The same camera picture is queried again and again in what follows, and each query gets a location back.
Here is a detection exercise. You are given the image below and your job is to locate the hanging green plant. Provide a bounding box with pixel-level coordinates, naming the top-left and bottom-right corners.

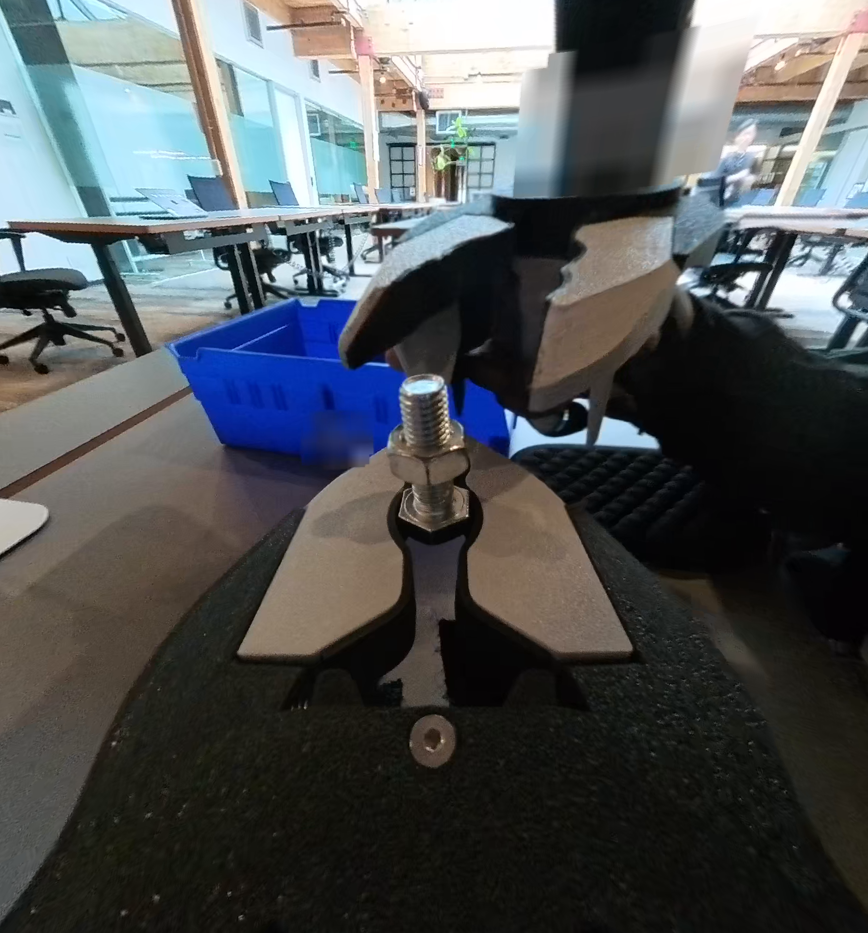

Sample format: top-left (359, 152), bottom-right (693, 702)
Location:
top-left (434, 117), bottom-right (471, 172)

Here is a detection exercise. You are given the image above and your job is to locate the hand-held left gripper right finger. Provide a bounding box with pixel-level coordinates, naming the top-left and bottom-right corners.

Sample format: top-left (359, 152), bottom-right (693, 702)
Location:
top-left (454, 441), bottom-right (634, 663)

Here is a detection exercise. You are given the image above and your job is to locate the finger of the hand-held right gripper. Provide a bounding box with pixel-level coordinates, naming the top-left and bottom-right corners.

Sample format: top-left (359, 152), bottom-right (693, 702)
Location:
top-left (527, 216), bottom-right (686, 446)
top-left (338, 215), bottom-right (516, 381)

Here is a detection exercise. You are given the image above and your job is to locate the person's right forearm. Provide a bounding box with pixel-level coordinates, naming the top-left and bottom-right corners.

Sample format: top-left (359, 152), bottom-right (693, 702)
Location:
top-left (609, 292), bottom-right (868, 642)

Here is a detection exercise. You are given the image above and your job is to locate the open grey laptop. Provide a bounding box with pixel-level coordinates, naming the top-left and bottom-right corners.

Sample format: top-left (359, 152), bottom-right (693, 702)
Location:
top-left (135, 187), bottom-right (209, 218)

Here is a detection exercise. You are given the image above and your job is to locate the person's right hand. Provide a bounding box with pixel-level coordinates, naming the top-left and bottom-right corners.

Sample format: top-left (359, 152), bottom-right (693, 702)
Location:
top-left (607, 286), bottom-right (698, 413)

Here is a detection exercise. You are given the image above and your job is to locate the wooden desk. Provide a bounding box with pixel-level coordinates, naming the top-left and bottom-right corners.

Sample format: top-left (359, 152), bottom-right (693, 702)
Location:
top-left (7, 207), bottom-right (347, 358)
top-left (370, 215), bottom-right (435, 263)
top-left (725, 206), bottom-right (868, 307)

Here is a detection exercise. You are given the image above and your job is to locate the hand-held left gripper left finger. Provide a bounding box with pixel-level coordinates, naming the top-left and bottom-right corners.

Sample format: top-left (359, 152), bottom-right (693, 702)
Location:
top-left (238, 446), bottom-right (416, 664)

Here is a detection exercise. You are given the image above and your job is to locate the steel hex bolt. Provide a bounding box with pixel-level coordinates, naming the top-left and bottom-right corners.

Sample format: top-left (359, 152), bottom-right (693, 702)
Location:
top-left (388, 374), bottom-right (473, 539)

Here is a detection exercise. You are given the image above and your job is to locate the black textured pad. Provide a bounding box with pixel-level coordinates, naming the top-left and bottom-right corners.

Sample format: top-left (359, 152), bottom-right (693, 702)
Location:
top-left (510, 445), bottom-right (704, 555)

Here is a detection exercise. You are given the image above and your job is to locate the wooden pillar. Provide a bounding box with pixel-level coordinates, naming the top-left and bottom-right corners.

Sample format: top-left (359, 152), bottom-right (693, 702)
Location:
top-left (171, 0), bottom-right (249, 208)

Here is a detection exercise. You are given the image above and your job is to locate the blue divided plastic bin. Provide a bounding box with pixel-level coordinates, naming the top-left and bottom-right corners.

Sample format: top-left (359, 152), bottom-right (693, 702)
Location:
top-left (166, 297), bottom-right (511, 467)

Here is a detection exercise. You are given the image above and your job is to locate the steel hex nut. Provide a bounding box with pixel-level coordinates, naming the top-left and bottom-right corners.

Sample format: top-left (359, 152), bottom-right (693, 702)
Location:
top-left (388, 425), bottom-right (473, 476)

